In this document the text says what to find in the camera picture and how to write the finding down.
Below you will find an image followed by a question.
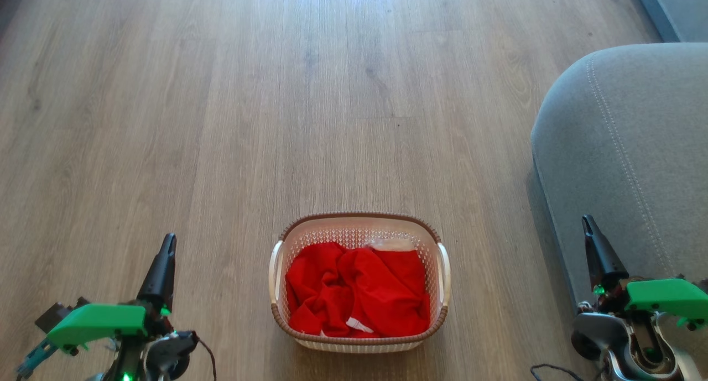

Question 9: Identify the red cloth garment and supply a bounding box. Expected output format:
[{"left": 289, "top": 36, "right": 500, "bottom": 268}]
[{"left": 285, "top": 242, "right": 431, "bottom": 338}]

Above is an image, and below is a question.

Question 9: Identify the white cloth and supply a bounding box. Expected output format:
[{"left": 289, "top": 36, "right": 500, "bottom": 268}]
[{"left": 366, "top": 238, "right": 417, "bottom": 253}]

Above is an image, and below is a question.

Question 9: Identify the grey fabric sofa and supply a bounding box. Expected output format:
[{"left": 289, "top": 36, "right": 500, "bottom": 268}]
[{"left": 530, "top": 42, "right": 708, "bottom": 337}]

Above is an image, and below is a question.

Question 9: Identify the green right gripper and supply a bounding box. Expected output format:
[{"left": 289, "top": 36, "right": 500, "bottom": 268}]
[{"left": 581, "top": 215, "right": 708, "bottom": 331}]

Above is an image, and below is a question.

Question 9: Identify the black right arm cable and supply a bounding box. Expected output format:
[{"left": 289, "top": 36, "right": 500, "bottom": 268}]
[{"left": 530, "top": 363, "right": 588, "bottom": 381}]

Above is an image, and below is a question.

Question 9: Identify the white perforated laundry basket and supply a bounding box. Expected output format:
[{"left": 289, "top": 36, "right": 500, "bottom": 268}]
[{"left": 269, "top": 211, "right": 451, "bottom": 353}]

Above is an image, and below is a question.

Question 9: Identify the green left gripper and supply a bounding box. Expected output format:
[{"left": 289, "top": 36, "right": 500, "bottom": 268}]
[{"left": 47, "top": 233, "right": 178, "bottom": 353}]

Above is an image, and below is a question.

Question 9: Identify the grey upholstered furniture piece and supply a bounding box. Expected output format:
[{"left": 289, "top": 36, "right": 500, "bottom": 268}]
[{"left": 629, "top": 0, "right": 708, "bottom": 43}]

